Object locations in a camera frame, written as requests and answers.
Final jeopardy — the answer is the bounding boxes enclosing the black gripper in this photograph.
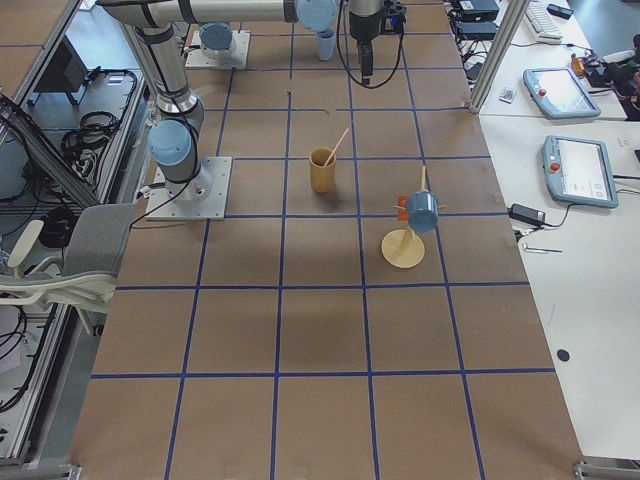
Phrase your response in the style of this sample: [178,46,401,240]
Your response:
[348,12,384,87]

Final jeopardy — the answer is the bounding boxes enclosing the light blue plastic cup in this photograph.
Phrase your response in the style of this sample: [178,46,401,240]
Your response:
[316,29,335,62]

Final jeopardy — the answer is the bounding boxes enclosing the pink chopstick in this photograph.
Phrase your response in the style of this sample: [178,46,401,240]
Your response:
[323,127,350,167]

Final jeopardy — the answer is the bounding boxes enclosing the blue cup on tree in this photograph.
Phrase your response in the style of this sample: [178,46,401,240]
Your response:
[406,190,438,233]

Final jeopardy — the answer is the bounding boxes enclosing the orange cup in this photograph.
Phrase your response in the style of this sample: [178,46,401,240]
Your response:
[394,195,409,223]

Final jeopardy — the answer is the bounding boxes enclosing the bamboo chopstick holder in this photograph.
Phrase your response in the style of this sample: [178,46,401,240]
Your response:
[309,147,336,193]

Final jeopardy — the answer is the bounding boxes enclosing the teach pendant far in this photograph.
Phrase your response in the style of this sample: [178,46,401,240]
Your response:
[522,68,601,119]

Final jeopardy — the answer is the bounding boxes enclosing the teach pendant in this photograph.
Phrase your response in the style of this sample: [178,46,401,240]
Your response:
[541,135,619,209]
[522,68,601,119]

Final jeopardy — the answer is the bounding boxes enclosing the wooden mug tree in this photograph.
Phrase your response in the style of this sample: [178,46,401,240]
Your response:
[381,166,432,269]

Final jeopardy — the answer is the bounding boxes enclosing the black power adapter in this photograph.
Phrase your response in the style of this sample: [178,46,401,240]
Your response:
[508,203,546,227]

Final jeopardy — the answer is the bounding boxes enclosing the teach pendant near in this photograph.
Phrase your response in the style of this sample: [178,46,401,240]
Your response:
[541,135,619,209]

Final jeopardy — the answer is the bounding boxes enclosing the grey office chair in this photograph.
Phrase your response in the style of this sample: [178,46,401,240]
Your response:
[1,203,136,336]

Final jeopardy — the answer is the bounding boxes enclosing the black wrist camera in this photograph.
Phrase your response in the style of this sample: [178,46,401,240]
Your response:
[380,0,407,35]

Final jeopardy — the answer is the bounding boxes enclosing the aluminium frame post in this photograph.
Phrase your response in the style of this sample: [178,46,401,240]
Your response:
[468,0,530,114]

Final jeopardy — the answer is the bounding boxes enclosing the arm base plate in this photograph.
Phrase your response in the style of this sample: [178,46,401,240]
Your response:
[146,156,233,221]
[185,30,251,70]

